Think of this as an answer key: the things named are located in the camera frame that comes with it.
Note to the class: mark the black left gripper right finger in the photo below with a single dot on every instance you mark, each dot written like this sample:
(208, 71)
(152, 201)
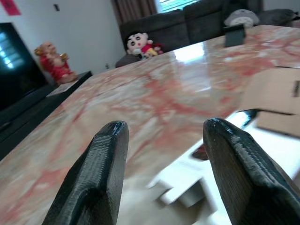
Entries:
(243, 173)

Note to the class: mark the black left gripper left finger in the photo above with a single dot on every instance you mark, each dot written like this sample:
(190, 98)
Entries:
(98, 173)

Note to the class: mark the cardboard box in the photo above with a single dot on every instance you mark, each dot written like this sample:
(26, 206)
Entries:
(273, 98)

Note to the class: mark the black tv cabinet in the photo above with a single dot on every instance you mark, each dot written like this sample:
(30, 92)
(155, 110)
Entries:
(35, 105)

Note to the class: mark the dark grey cushion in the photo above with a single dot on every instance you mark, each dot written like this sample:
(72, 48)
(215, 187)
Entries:
(126, 60)

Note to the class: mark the red gold figurine statue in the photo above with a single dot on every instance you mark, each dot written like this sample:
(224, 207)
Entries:
(56, 64)

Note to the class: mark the cartoon boy plush doll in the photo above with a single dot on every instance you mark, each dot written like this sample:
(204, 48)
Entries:
(141, 45)

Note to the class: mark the black television screen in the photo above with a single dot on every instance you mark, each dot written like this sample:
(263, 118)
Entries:
(16, 65)

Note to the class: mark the black tissue box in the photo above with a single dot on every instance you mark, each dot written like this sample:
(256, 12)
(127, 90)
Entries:
(234, 35)

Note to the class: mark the grey round plush toy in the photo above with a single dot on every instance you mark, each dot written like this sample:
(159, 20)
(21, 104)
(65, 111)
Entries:
(242, 17)

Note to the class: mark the dark grey sofa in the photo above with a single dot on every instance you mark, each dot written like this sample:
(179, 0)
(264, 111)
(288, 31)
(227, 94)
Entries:
(187, 25)

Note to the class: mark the brown curtain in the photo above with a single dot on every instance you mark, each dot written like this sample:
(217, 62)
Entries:
(133, 9)

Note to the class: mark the black wall switch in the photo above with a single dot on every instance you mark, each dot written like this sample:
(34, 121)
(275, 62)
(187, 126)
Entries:
(56, 7)

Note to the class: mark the red paper wall decoration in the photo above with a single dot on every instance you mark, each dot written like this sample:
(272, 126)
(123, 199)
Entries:
(11, 6)

